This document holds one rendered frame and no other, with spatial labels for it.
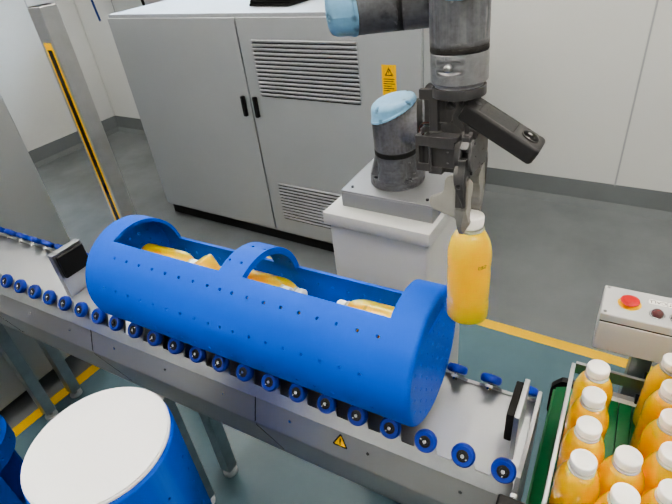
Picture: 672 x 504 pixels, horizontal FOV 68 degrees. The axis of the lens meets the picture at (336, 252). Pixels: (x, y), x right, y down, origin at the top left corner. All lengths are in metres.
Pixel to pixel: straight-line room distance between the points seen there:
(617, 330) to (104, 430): 1.06
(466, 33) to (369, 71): 1.92
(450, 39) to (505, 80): 3.04
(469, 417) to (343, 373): 0.32
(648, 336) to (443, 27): 0.78
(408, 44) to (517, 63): 1.34
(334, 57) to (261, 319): 1.83
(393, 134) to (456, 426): 0.70
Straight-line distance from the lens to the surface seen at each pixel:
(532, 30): 3.61
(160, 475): 1.08
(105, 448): 1.12
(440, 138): 0.71
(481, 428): 1.14
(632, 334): 1.21
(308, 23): 2.70
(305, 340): 0.98
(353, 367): 0.95
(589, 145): 3.75
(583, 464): 0.93
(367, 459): 1.16
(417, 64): 2.46
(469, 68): 0.68
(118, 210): 2.00
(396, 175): 1.35
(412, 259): 1.35
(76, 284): 1.78
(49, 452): 1.18
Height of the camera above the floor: 1.84
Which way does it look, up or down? 34 degrees down
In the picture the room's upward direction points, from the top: 7 degrees counter-clockwise
